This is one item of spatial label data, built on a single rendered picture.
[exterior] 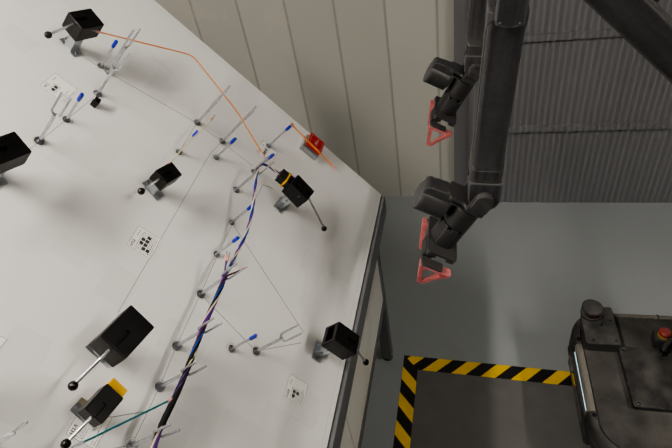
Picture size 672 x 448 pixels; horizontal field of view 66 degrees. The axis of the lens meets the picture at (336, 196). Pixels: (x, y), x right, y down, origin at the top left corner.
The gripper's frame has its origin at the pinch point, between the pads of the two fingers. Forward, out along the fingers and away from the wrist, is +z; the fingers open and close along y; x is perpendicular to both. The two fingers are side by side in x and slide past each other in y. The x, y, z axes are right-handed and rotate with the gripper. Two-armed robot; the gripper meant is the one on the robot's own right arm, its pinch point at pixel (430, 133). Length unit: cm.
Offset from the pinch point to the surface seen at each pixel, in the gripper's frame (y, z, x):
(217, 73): 12, 2, -60
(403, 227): -69, 101, 35
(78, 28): 40, -15, -82
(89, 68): 38, -5, -81
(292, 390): 77, 20, -17
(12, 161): 73, -11, -75
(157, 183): 57, -1, -57
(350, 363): 64, 24, -5
